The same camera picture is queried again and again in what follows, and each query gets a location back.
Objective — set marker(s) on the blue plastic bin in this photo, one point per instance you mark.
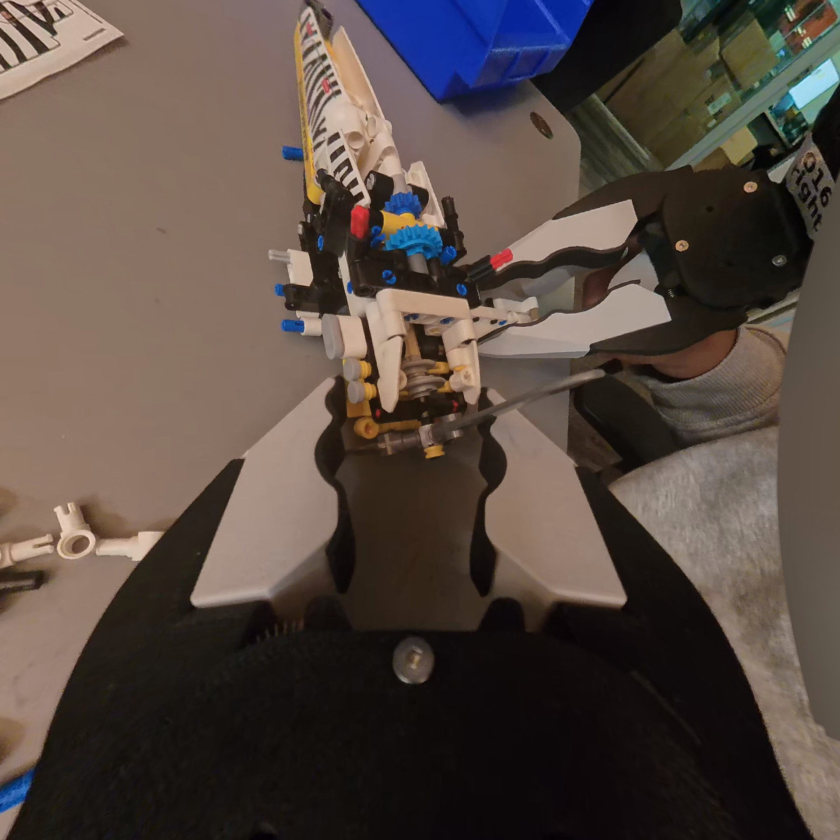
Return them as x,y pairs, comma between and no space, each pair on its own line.
485,39

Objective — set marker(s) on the zebra sticker sheet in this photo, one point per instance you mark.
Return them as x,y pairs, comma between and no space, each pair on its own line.
39,39

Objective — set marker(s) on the blue lego pin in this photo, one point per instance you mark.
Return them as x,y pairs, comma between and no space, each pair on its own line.
16,791

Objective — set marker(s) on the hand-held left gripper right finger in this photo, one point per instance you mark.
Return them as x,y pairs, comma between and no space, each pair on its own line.
551,525

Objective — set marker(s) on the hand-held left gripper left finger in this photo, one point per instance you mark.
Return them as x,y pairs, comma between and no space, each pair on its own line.
262,525

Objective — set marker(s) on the person's right forearm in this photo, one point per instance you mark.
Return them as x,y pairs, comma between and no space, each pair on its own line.
722,400

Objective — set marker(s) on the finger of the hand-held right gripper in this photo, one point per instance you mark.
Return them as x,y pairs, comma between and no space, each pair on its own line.
610,318
584,229

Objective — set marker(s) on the pile of small lego pieces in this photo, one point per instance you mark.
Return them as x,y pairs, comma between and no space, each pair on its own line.
75,541

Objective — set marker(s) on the person's right hand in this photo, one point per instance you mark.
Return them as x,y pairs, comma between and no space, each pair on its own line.
682,361

